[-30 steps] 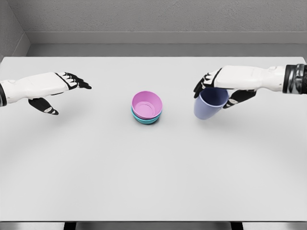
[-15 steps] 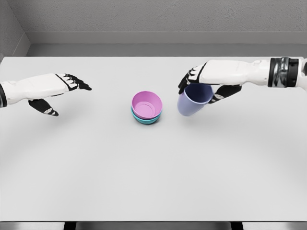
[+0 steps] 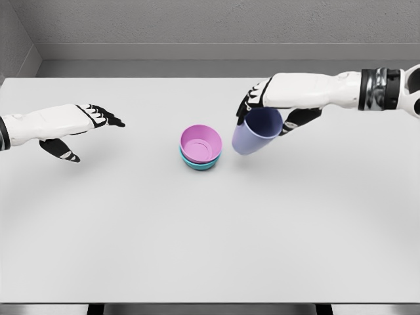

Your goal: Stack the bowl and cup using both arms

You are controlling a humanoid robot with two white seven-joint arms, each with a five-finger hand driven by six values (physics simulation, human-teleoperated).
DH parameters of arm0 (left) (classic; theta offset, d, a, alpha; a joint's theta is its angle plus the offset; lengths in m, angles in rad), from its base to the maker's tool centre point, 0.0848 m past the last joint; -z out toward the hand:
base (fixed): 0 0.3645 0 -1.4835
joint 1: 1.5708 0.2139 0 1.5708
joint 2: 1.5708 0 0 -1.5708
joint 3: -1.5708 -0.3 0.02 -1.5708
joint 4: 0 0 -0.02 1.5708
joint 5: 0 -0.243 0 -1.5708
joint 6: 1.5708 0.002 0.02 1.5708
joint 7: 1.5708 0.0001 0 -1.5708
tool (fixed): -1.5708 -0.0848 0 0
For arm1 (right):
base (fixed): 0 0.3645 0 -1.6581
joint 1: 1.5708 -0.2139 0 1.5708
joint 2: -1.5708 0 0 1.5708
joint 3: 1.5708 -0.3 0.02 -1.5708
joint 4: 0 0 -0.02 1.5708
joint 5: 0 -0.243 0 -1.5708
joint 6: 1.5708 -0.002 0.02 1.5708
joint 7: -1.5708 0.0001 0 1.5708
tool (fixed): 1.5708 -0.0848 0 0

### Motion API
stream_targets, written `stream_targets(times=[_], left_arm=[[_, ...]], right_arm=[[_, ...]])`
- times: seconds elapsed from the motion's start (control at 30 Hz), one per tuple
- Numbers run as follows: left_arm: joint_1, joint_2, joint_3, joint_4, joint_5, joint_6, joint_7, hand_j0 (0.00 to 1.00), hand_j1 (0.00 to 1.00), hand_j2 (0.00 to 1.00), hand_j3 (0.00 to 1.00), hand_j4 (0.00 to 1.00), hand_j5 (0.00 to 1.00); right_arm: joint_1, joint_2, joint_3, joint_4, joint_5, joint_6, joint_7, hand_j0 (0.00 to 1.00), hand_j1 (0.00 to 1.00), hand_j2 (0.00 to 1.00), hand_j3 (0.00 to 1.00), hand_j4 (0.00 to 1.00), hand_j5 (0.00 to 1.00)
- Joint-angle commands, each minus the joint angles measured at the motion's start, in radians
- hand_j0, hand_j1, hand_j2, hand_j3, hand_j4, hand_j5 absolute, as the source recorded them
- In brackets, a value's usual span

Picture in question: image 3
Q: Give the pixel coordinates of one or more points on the lavender cup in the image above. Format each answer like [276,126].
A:
[254,133]

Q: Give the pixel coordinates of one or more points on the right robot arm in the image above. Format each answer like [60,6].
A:
[370,88]

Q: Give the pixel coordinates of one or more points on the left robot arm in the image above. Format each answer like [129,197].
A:
[17,129]

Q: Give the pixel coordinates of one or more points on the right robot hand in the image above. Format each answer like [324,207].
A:
[292,90]

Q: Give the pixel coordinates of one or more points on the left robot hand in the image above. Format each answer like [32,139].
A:
[67,120]

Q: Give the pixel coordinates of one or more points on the teal bowl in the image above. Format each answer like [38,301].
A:
[200,165]

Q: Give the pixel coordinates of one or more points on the pink bowl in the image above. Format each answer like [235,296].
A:
[201,143]

